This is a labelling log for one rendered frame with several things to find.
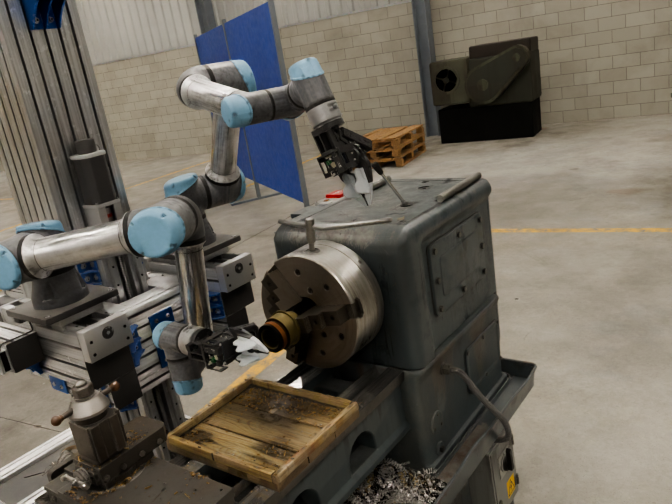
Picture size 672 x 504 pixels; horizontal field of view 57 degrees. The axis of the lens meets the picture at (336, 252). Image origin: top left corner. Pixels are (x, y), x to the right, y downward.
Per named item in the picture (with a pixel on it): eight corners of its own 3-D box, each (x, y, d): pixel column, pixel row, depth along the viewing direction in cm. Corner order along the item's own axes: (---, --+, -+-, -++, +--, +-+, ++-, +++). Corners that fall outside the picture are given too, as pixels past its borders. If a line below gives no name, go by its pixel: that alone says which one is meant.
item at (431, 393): (412, 468, 263) (385, 277, 237) (523, 501, 235) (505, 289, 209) (329, 569, 218) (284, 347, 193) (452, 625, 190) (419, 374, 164)
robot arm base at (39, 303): (23, 306, 176) (12, 273, 173) (71, 286, 187) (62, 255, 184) (50, 313, 167) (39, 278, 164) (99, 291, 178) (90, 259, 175)
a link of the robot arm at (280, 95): (254, 97, 155) (271, 81, 145) (293, 90, 160) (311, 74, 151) (264, 127, 155) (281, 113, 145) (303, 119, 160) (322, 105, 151)
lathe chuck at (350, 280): (288, 338, 181) (276, 236, 170) (380, 366, 163) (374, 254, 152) (267, 352, 174) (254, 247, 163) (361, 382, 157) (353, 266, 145)
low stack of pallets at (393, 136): (380, 154, 1058) (376, 128, 1046) (428, 150, 1019) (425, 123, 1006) (349, 171, 954) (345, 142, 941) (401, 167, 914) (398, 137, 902)
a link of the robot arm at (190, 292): (168, 187, 167) (190, 351, 182) (150, 196, 156) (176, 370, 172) (209, 186, 165) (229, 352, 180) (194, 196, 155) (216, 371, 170)
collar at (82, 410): (95, 395, 126) (91, 382, 125) (118, 403, 121) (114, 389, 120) (59, 416, 120) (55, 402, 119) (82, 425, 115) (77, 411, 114)
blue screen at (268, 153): (202, 186, 1029) (168, 38, 960) (248, 176, 1055) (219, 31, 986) (276, 235, 659) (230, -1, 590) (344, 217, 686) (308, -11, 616)
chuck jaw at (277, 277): (301, 304, 164) (274, 269, 166) (311, 294, 161) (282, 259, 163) (274, 321, 156) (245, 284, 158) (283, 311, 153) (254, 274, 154)
